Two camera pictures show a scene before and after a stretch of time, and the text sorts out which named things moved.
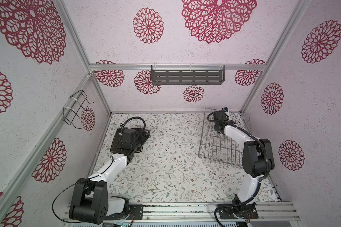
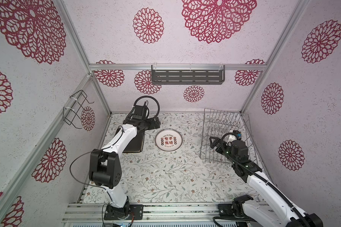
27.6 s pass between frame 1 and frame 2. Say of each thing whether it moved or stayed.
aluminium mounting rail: stayed
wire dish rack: stayed
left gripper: moved
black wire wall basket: stayed
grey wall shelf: stayed
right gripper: moved
